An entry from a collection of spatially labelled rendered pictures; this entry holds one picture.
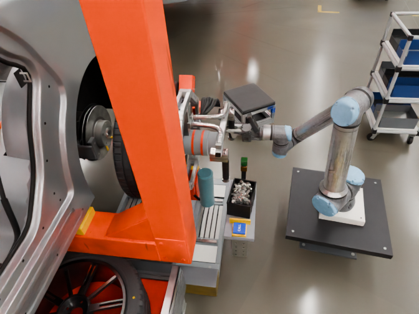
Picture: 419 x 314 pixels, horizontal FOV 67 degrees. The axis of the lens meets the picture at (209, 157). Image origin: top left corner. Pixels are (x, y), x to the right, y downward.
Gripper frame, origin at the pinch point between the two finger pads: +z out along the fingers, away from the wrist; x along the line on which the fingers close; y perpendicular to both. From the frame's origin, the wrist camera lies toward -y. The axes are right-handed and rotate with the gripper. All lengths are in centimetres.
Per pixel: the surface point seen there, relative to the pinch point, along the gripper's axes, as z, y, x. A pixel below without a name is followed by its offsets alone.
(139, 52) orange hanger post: 15, -81, -72
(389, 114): -137, 64, 111
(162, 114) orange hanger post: 12, -61, -72
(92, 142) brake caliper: 71, -8, -28
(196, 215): 22, 68, -15
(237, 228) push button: -9, 35, -46
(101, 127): 70, -9, -16
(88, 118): 74, -17, -18
